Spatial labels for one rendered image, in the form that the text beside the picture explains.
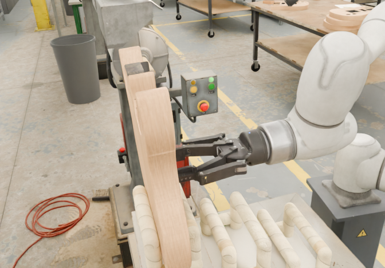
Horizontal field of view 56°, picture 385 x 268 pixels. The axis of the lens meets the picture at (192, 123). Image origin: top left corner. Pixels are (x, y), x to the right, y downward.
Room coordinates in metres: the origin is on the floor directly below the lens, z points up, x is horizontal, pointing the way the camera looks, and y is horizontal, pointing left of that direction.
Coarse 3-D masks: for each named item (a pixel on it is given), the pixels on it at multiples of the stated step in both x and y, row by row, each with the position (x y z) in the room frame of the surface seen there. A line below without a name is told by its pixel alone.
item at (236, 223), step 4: (232, 204) 0.74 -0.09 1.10; (232, 208) 0.74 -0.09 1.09; (232, 212) 0.74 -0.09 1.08; (236, 212) 0.73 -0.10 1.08; (232, 216) 0.74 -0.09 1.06; (236, 216) 0.73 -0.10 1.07; (232, 220) 0.74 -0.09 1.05; (236, 220) 0.73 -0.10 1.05; (240, 220) 0.73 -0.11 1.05; (232, 224) 0.74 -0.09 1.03; (236, 224) 0.73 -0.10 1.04; (240, 224) 0.73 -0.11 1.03; (236, 228) 0.73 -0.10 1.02
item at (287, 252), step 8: (264, 216) 0.74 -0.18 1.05; (264, 224) 0.72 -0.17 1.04; (272, 224) 0.71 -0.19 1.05; (272, 232) 0.69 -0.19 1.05; (280, 232) 0.68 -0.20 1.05; (272, 240) 0.68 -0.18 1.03; (280, 240) 0.66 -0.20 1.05; (280, 248) 0.64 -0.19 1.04; (288, 248) 0.63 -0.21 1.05; (288, 256) 0.61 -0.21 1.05; (296, 256) 0.60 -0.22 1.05; (296, 264) 0.59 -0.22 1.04
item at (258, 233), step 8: (232, 200) 0.73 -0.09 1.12; (240, 200) 0.72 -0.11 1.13; (240, 208) 0.69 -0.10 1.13; (248, 208) 0.69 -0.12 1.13; (240, 216) 0.68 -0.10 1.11; (248, 216) 0.66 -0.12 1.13; (248, 224) 0.64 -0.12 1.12; (256, 224) 0.63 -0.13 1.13; (256, 232) 0.61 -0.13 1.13; (264, 232) 0.60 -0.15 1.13; (256, 240) 0.59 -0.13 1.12; (264, 240) 0.58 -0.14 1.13; (264, 248) 0.57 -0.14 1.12
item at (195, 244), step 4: (200, 236) 0.54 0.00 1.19; (192, 240) 0.53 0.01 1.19; (196, 240) 0.53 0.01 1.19; (200, 240) 0.54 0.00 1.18; (192, 244) 0.53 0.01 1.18; (196, 244) 0.53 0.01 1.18; (200, 244) 0.54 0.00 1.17; (192, 248) 0.53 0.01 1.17; (196, 248) 0.53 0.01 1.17; (200, 248) 0.54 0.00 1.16; (192, 252) 0.53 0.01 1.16; (196, 252) 0.53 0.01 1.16; (200, 252) 0.54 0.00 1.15; (192, 256) 0.53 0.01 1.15; (196, 256) 0.53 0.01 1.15; (200, 256) 0.54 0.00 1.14; (192, 260) 0.53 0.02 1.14; (196, 260) 0.53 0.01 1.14
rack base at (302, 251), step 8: (288, 240) 0.76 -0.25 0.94; (296, 240) 0.76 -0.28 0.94; (272, 248) 0.73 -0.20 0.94; (296, 248) 0.73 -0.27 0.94; (304, 248) 0.73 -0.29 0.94; (272, 256) 0.71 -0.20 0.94; (280, 256) 0.70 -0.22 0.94; (304, 256) 0.70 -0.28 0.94; (312, 256) 0.70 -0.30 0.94; (280, 264) 0.68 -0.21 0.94; (304, 264) 0.67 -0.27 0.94; (312, 264) 0.67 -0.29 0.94
